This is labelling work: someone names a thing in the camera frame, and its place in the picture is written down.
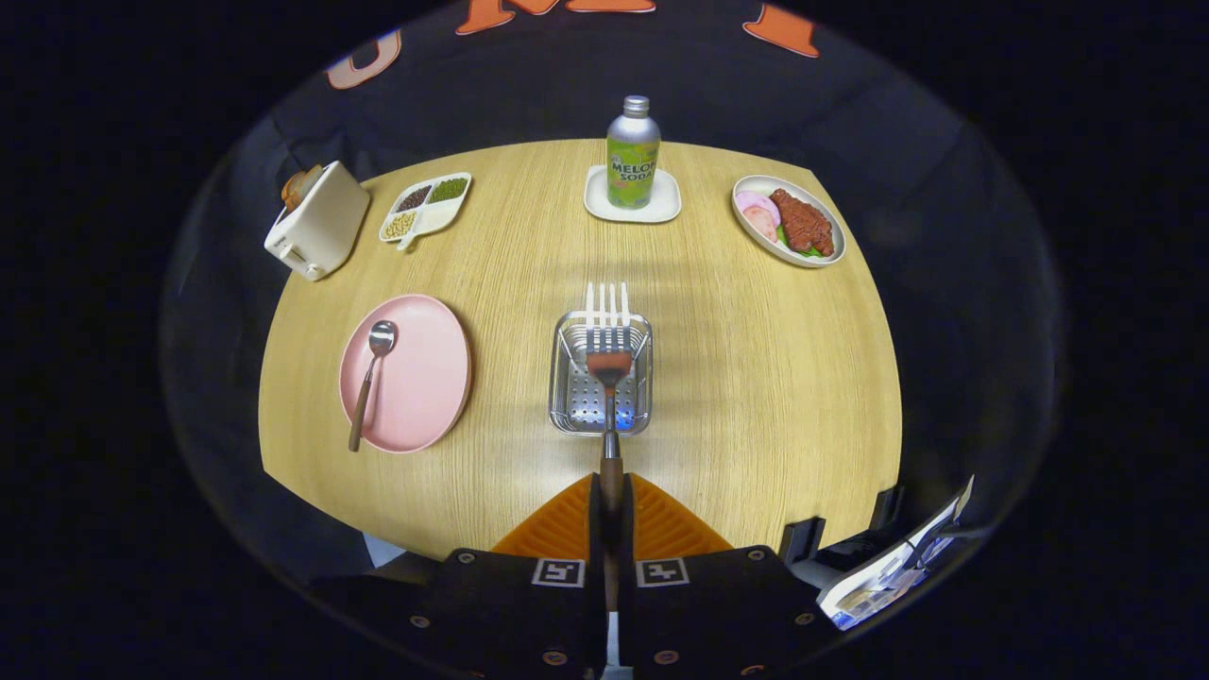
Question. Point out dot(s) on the brown meat piece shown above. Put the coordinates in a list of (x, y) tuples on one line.
[(803, 224)]

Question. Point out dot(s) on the white divided dish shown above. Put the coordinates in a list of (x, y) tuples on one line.
[(439, 217)]

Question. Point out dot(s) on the black backdrop cloth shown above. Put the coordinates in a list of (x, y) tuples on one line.
[(529, 85)]

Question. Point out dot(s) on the cream white toaster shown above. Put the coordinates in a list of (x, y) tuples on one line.
[(326, 227)]

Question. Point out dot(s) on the green lettuce leaf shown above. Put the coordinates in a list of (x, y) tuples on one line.
[(801, 251)]

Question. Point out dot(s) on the black bracket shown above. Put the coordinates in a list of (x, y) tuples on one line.
[(801, 540)]

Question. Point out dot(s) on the pile of green beans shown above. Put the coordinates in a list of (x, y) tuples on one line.
[(450, 189)]

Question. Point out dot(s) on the brown toast slice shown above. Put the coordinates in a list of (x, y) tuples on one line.
[(312, 177), (293, 191)]

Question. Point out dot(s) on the perforated metal basket tray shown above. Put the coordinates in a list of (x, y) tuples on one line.
[(576, 401)]

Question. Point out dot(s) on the pile of brown beans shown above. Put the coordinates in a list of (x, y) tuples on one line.
[(413, 198)]

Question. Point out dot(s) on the white square coaster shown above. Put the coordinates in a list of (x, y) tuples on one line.
[(595, 208)]

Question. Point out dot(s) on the silver green soda bottle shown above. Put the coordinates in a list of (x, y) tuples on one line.
[(633, 161)]

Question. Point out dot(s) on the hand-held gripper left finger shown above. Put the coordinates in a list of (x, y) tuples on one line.
[(529, 614)]

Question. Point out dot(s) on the pink ham slice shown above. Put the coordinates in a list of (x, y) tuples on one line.
[(760, 224), (754, 201)]

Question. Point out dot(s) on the white oval food plate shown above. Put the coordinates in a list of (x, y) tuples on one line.
[(822, 255)]

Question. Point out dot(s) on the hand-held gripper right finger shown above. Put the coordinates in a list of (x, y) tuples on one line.
[(699, 614)]

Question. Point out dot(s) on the pink round plate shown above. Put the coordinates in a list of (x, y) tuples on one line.
[(420, 378)]

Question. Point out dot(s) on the pile of beige beans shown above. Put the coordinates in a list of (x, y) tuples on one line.
[(400, 225)]

